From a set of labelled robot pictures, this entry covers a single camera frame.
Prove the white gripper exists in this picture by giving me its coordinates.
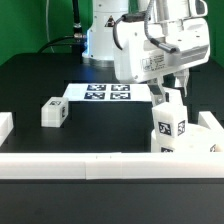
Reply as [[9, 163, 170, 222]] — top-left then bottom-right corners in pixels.
[[113, 18, 210, 104]]

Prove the white marker sheet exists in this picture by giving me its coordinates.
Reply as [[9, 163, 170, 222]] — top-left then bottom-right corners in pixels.
[[63, 83, 151, 102]]

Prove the white front fence bar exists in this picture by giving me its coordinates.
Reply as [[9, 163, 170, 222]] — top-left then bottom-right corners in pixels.
[[0, 152, 224, 180]]

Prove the white left fence bar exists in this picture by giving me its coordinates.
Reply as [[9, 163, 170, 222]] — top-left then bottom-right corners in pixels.
[[0, 112, 14, 147]]

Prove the black gripper cable plug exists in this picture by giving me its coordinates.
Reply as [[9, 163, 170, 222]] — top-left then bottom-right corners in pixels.
[[112, 11, 146, 50]]

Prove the black cable with connector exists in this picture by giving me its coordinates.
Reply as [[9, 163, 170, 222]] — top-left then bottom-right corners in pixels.
[[36, 0, 88, 54]]

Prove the thin white cable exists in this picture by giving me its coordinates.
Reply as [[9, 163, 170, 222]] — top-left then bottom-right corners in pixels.
[[45, 0, 55, 54]]

